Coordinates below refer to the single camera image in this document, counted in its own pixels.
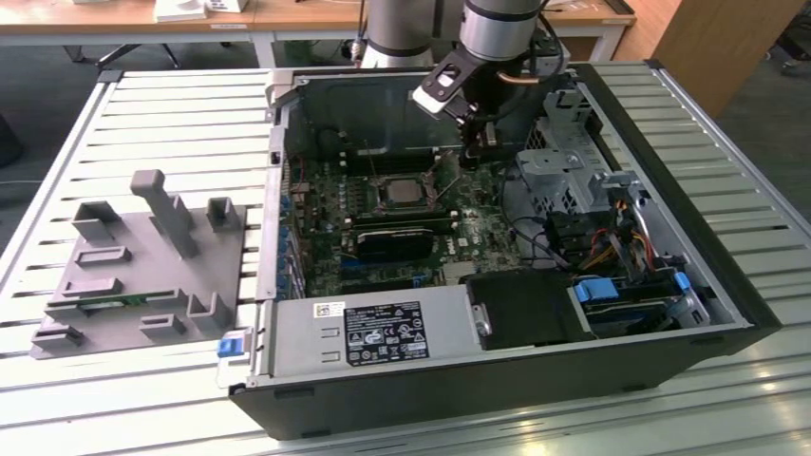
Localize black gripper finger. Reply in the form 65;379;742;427
460;121;502;172

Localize silver CPU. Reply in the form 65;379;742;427
378;179;424;207

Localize CPU socket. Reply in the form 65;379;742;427
370;173;444;213

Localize thin metal locking lever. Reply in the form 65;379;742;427
438;174;471;200

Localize silver metal drive cage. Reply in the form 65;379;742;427
512;87;654;215

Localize black RAM slot bank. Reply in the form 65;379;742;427
344;145;443;176
347;211;459;235

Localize green motherboard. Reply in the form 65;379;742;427
277;146;527;298

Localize black graphics card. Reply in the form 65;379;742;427
351;226;439;262

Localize black plastic shroud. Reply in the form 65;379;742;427
466;269;596;352

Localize blue disk carrier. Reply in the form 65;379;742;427
570;276;635;305

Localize wooden cabinet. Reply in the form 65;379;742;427
611;0;803;120

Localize silver power supply unit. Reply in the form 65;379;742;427
249;284;494;386

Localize black office chair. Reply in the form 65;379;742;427
763;18;811;77

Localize black PC case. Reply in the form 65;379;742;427
227;60;784;441

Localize plain white box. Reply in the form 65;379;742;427
155;0;211;23

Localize grey parts rack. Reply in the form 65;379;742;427
28;169;261;361

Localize green RAM stick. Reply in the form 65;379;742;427
73;294;153;313

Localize wooden desk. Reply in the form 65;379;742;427
0;0;639;66

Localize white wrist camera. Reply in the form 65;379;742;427
411;49;476;120

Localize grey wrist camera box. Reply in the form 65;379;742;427
530;40;572;80

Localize coloured power wires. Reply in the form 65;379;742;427
586;201;658;275

